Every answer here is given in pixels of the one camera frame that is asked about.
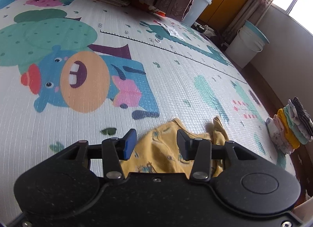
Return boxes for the stack of folded clothes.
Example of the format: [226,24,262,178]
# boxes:
[266,97,313,155]

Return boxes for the orange wooden cabinet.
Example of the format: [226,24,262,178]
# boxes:
[198,0,255,31]

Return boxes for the cartoon printed play mat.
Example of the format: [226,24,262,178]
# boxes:
[0,0,297,220]

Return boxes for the small red white packet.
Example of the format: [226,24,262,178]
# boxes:
[149,7,167,16]

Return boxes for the dark cloth heap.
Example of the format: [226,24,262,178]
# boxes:
[196,23,220,42]

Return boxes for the white planter bucket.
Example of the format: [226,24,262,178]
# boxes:
[183,0,213,27]

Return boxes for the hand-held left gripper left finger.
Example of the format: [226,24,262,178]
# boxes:
[52,128,137,185]

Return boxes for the brown patterned curtain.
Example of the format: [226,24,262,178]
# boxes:
[224,0,282,42]

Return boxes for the white bucket teal rim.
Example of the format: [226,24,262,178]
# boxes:
[224,20,269,69]

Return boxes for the yellow vehicle print pants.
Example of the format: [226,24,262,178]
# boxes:
[84,116,230,179]

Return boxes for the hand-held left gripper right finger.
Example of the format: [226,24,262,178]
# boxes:
[176,129,263,183]

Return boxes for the bright window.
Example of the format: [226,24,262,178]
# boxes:
[271,0,313,32]

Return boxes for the clear plastic bag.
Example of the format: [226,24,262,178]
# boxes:
[153,21,186,40]

